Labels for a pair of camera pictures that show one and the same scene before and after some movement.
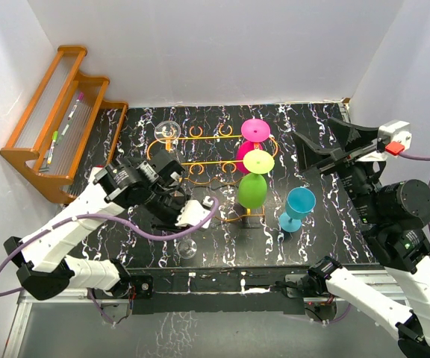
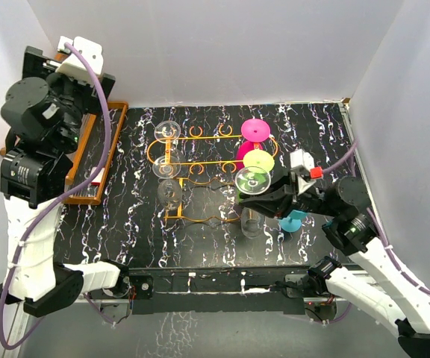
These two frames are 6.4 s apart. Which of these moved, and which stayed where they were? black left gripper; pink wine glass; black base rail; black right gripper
Moved: black left gripper; black right gripper
Stayed: pink wine glass; black base rail
